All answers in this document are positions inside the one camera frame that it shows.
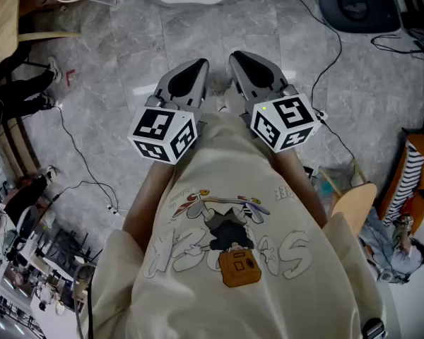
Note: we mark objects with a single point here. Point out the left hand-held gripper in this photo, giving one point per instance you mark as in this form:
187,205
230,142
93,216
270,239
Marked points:
162,132

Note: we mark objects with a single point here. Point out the person's left forearm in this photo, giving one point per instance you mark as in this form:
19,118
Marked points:
145,196

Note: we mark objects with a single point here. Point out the person's right forearm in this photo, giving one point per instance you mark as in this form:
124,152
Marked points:
297,185

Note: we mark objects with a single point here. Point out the person's cream trousers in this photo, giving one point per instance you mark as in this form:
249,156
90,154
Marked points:
229,99

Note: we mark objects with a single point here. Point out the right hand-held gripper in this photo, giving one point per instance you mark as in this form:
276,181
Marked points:
286,125

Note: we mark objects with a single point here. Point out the round wooden stool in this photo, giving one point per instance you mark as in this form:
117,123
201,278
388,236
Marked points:
353,203

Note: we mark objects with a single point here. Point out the person's cream printed T-shirt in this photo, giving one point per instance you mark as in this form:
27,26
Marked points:
215,175

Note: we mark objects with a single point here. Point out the black-and-white striped cloth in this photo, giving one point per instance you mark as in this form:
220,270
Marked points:
408,178

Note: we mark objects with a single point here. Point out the black round floor device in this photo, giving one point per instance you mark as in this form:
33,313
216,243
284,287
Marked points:
357,5

